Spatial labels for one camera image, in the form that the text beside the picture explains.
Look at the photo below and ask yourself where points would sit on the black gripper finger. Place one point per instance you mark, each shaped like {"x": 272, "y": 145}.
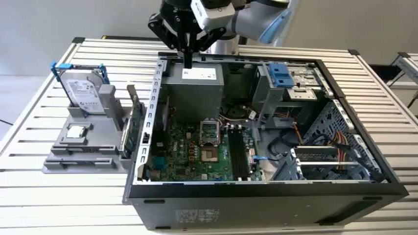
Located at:
{"x": 171, "y": 42}
{"x": 208, "y": 40}

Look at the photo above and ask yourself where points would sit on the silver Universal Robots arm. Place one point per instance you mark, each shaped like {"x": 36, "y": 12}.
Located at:
{"x": 252, "y": 22}

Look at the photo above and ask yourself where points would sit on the black RAM slot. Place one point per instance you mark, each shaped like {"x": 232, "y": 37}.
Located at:
{"x": 235, "y": 151}
{"x": 243, "y": 151}

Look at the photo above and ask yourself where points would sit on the grey power supply unit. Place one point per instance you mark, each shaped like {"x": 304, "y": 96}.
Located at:
{"x": 192, "y": 98}

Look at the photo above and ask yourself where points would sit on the blue plastic drive latch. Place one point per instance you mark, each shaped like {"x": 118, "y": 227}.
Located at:
{"x": 276, "y": 73}

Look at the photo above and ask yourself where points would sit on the grey metal drive cage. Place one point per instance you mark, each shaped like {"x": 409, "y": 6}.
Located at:
{"x": 267, "y": 98}

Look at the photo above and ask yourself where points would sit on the black cooler fan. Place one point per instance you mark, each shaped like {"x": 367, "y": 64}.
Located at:
{"x": 242, "y": 111}

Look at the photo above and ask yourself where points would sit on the hard disk in blue carrier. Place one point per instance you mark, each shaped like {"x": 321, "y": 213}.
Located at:
{"x": 81, "y": 90}

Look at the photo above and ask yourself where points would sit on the green graphics card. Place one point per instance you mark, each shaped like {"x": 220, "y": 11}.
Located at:
{"x": 134, "y": 127}

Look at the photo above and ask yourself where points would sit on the grey parts rack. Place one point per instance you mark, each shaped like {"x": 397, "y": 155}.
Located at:
{"x": 95, "y": 120}

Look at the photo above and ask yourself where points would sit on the black case fan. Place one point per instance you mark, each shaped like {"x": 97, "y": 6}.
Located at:
{"x": 159, "y": 139}

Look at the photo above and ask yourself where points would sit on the CPU socket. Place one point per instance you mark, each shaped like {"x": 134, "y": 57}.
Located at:
{"x": 208, "y": 154}

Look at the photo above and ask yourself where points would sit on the silver CPU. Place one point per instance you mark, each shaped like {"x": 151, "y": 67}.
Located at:
{"x": 75, "y": 132}

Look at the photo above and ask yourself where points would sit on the green motherboard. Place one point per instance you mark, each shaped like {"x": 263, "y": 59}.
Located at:
{"x": 215, "y": 171}

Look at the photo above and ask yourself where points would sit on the metal disk bay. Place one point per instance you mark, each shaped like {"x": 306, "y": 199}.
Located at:
{"x": 315, "y": 147}

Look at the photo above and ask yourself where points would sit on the slatted metal side table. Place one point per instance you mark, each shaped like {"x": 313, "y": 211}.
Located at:
{"x": 405, "y": 62}

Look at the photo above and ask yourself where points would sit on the black and grey PC case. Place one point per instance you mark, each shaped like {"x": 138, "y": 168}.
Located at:
{"x": 228, "y": 210}

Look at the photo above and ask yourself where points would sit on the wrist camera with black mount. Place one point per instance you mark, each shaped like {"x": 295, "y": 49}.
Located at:
{"x": 214, "y": 13}

